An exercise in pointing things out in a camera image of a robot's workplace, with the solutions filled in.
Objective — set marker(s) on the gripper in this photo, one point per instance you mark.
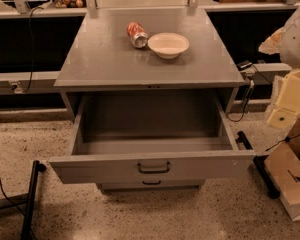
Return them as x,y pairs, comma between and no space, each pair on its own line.
297,42

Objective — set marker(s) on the grey top drawer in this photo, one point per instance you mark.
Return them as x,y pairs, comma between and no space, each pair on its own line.
114,131

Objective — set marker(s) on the grey drawer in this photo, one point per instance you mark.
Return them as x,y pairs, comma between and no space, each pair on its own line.
114,131
144,185

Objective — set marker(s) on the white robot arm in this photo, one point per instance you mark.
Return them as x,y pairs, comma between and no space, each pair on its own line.
286,42

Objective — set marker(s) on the grey metal drawer cabinet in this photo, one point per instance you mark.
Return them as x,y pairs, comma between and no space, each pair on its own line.
102,58

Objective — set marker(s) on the grey lower drawer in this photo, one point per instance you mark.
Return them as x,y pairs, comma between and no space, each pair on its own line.
144,185

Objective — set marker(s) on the brown cardboard box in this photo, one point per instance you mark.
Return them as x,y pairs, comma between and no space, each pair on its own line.
283,166

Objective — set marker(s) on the black metal bar right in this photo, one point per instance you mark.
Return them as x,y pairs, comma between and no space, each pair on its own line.
259,162

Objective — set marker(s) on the white paper bowl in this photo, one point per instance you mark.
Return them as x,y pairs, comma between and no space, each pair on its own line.
168,45

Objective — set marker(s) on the crushed orange soda can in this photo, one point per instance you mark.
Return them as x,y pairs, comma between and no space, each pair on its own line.
137,35

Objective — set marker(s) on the black top drawer handle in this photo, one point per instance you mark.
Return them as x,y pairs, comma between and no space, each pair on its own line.
154,169

